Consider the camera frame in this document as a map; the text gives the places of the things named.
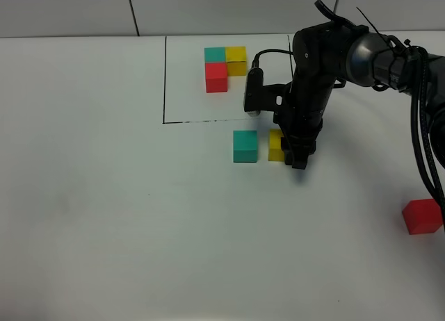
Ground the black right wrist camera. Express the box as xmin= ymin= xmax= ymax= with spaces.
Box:
xmin=243 ymin=67 xmax=291 ymax=116

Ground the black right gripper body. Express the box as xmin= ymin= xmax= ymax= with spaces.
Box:
xmin=273 ymin=81 xmax=334 ymax=156

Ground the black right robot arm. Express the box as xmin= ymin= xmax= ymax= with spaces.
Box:
xmin=274 ymin=22 xmax=444 ymax=170

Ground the black right camera cable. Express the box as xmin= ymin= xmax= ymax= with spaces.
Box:
xmin=250 ymin=0 xmax=445 ymax=214

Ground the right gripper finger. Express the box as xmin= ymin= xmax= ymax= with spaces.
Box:
xmin=292 ymin=151 xmax=309 ymax=170
xmin=281 ymin=137 xmax=293 ymax=165

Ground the template teal cube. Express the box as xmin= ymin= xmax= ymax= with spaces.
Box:
xmin=204 ymin=47 xmax=226 ymax=63

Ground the template red cube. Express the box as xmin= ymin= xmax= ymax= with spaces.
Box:
xmin=205 ymin=63 xmax=228 ymax=93

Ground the template yellow cube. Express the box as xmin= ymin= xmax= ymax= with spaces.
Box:
xmin=225 ymin=47 xmax=248 ymax=76

